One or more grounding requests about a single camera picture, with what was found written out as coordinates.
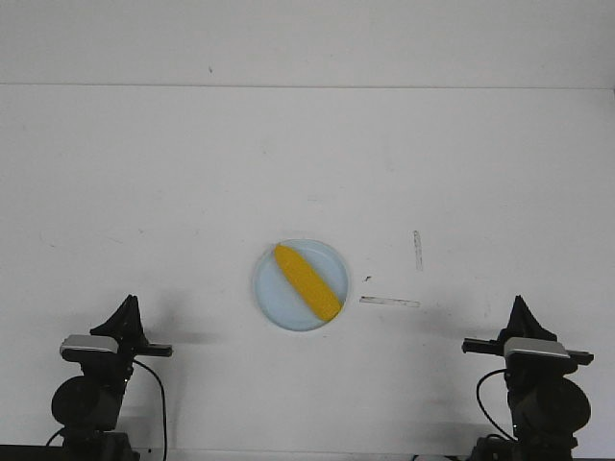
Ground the vertical clear tape strip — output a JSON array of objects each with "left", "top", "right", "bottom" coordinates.
[{"left": 412, "top": 230, "right": 424, "bottom": 272}]

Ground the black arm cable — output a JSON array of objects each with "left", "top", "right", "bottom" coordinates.
[
  {"left": 132, "top": 359, "right": 168, "bottom": 460},
  {"left": 476, "top": 368, "right": 518, "bottom": 441}
]

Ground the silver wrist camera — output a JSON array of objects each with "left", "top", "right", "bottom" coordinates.
[
  {"left": 60, "top": 334, "right": 119, "bottom": 362},
  {"left": 504, "top": 337, "right": 570, "bottom": 359}
]

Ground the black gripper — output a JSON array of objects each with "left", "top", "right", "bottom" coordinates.
[
  {"left": 461, "top": 295, "right": 594, "bottom": 370},
  {"left": 88, "top": 295, "right": 173, "bottom": 370}
]

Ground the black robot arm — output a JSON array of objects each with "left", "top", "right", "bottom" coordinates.
[
  {"left": 461, "top": 295, "right": 594, "bottom": 460},
  {"left": 51, "top": 294, "right": 173, "bottom": 460}
]

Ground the yellow corn cob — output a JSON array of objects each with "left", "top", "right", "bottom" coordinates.
[{"left": 273, "top": 244, "right": 342, "bottom": 323}]

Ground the light blue round plate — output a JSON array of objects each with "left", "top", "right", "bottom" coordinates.
[{"left": 253, "top": 239, "right": 350, "bottom": 332}]

